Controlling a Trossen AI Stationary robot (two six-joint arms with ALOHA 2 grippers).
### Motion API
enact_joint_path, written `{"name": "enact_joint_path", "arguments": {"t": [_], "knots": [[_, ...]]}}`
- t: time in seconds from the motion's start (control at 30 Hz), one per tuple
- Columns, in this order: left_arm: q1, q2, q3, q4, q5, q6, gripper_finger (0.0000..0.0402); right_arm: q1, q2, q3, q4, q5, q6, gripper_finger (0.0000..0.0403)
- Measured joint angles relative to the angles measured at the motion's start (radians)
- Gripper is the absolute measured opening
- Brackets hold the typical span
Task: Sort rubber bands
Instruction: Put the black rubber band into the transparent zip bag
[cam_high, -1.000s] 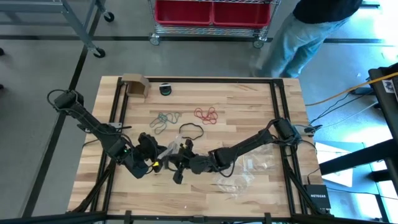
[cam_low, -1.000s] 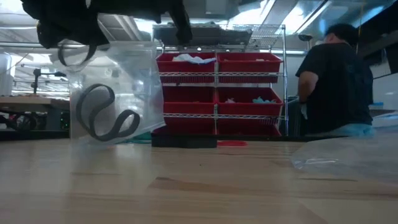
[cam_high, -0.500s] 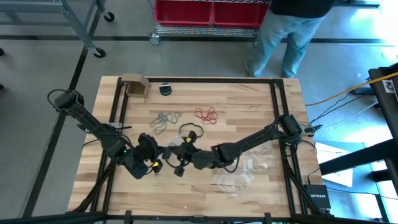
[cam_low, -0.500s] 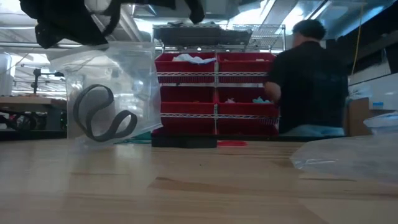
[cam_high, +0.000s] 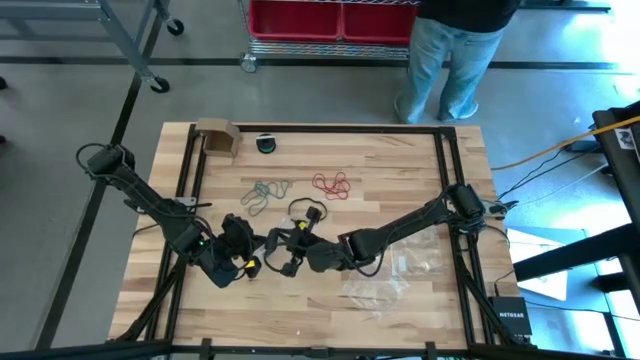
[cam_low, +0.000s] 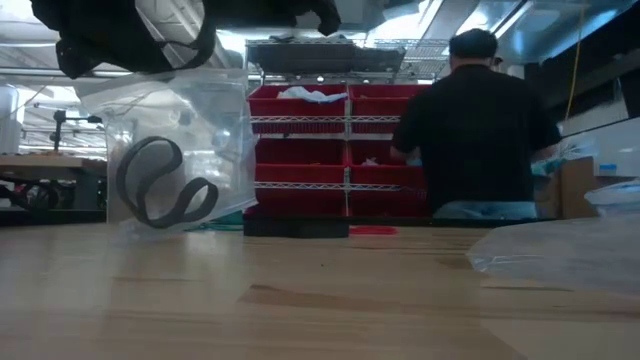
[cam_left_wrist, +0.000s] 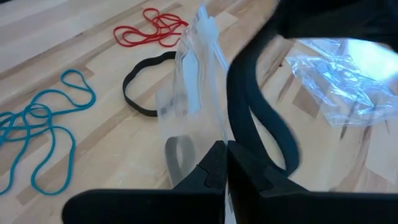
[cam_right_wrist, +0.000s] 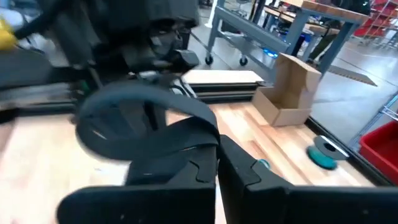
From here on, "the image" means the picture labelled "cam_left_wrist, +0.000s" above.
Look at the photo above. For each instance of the clear zip slider bag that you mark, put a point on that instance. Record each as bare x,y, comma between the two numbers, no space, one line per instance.
199,77

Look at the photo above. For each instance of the clear plastic bag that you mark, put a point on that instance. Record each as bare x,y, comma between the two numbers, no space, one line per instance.
335,81

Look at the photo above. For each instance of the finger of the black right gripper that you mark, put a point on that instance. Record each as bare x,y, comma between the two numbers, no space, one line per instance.
335,18

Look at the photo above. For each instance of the black wide rubber band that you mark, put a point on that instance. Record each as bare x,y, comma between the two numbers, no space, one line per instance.
125,90
242,93
169,161

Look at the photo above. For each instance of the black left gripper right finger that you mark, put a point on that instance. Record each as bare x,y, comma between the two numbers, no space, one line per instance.
258,193

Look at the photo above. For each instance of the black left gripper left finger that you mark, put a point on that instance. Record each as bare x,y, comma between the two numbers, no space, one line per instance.
202,193

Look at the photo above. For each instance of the red rubber band tangle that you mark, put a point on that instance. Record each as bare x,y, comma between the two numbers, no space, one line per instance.
159,27

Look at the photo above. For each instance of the blue rubber band tangle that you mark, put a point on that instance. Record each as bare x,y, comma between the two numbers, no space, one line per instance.
73,146

